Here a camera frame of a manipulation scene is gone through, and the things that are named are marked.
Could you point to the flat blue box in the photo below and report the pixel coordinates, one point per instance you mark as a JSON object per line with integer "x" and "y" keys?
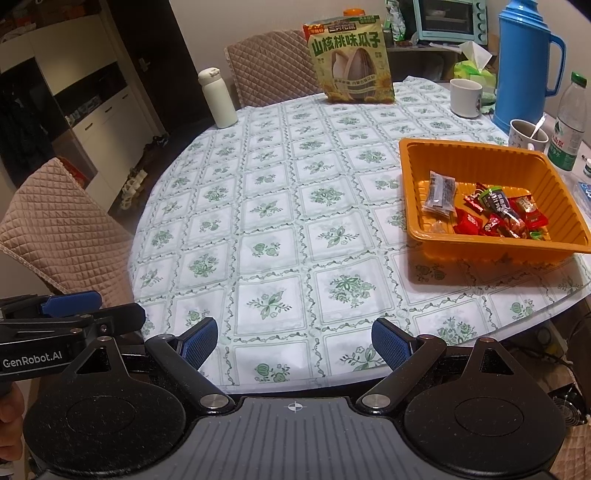
{"x": 584, "y": 191}

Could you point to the white and dark cabinet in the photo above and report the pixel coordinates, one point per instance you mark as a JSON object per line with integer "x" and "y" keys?
{"x": 83, "y": 92}

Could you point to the quilted beige chair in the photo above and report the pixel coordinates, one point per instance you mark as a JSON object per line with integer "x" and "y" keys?
{"x": 60, "y": 221}

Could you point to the green tissue box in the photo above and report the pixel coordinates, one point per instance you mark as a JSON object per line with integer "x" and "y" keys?
{"x": 473, "y": 69}

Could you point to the person's left hand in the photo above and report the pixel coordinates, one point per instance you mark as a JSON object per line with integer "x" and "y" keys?
{"x": 11, "y": 415}

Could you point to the clear packet with dark contents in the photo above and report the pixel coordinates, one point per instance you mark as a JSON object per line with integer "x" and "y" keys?
{"x": 441, "y": 191}

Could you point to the small green candy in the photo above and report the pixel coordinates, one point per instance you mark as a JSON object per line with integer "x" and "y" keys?
{"x": 538, "y": 236}

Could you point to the red candy with white print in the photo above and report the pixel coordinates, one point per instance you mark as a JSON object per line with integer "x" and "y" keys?
{"x": 482, "y": 188}

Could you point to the white insulated bottle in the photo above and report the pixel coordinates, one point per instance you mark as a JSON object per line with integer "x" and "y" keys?
{"x": 219, "y": 99}

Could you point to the white mug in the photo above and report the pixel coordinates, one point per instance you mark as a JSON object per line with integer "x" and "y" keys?
{"x": 465, "y": 99}

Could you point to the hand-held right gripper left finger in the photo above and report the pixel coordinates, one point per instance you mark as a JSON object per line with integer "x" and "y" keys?
{"x": 199, "y": 344}

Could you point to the small red candy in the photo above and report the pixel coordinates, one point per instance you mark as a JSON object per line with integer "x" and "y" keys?
{"x": 493, "y": 226}

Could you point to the orange plastic tray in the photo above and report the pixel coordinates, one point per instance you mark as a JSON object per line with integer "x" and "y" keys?
{"x": 485, "y": 161}

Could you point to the white slippers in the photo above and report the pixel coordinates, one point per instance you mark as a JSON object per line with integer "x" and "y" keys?
{"x": 135, "y": 187}

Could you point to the light blue toaster oven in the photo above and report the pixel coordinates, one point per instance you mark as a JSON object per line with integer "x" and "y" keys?
{"x": 450, "y": 21}

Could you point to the metal spoon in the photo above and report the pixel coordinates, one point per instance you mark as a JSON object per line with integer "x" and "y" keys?
{"x": 538, "y": 127}

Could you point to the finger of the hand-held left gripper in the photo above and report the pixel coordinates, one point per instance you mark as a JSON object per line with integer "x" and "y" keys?
{"x": 124, "y": 318}
{"x": 74, "y": 302}

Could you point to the bright red candy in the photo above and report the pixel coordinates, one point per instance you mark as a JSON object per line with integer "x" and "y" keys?
{"x": 532, "y": 212}

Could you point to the green snack packet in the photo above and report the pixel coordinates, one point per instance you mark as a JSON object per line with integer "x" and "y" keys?
{"x": 501, "y": 205}

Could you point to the blue thermos jug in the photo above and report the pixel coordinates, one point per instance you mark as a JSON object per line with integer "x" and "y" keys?
{"x": 521, "y": 74}

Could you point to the plastic water bottle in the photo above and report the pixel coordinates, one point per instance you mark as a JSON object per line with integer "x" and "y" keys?
{"x": 568, "y": 134}

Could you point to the quilted chair back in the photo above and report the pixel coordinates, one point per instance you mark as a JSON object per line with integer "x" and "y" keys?
{"x": 272, "y": 69}

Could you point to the wooden side shelf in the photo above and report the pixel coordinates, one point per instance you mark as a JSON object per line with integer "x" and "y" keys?
{"x": 425, "y": 60}

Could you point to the green snack bag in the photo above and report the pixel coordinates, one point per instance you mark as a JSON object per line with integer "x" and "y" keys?
{"x": 396, "y": 21}

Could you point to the red candy with white symbol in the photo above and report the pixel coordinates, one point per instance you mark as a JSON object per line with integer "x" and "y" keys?
{"x": 467, "y": 224}

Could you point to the green cloth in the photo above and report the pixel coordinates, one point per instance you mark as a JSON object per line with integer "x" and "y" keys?
{"x": 488, "y": 104}

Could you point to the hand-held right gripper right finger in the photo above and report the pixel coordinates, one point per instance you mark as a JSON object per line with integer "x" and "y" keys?
{"x": 390, "y": 344}

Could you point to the black fan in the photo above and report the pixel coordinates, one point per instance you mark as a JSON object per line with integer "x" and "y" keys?
{"x": 570, "y": 408}

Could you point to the sunflower seed bag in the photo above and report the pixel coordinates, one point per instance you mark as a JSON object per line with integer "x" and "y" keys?
{"x": 351, "y": 60}

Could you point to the patterned white cup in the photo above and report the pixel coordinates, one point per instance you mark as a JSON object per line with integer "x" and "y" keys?
{"x": 521, "y": 136}

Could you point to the shiny dark red candy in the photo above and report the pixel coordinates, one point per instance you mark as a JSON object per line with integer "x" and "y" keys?
{"x": 474, "y": 202}

